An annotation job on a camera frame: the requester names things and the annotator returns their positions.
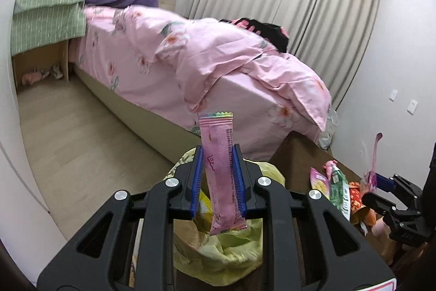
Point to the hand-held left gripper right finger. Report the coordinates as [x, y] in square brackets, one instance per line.
[239, 185]

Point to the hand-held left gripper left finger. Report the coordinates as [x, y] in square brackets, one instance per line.
[197, 185]

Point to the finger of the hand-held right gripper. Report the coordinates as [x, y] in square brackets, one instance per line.
[385, 182]
[374, 202]

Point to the red paper cup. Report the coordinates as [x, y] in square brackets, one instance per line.
[357, 195]

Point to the pink torn wrapper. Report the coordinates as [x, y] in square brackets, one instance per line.
[374, 158]

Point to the green and white packet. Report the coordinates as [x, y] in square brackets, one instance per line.
[340, 192]

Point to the pink stick packet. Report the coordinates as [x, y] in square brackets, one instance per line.
[219, 148]

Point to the pink and yellow snack bag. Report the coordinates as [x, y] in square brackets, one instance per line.
[320, 183]

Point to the yellow plastic trash bag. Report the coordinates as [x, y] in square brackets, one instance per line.
[235, 243]

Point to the small pink box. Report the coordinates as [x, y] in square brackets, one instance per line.
[377, 229]

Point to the pink caterpillar toy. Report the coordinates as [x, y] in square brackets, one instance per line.
[329, 167]

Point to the clear plastic bag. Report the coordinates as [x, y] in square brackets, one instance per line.
[328, 131]

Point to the bed with beige base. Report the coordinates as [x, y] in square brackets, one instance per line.
[136, 114]

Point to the pink floral duvet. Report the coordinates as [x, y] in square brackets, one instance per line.
[204, 49]

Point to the black and pink garment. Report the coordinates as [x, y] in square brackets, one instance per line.
[269, 32]

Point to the patterned slipper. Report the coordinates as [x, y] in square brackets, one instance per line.
[45, 73]
[57, 72]

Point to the wooden nightstand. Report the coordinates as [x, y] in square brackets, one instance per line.
[63, 59]

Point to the pink slipper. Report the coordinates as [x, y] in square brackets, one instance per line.
[31, 78]

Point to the green striped blanket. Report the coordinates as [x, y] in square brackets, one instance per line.
[44, 22]

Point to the white wall socket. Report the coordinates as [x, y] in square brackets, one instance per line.
[412, 107]
[393, 95]

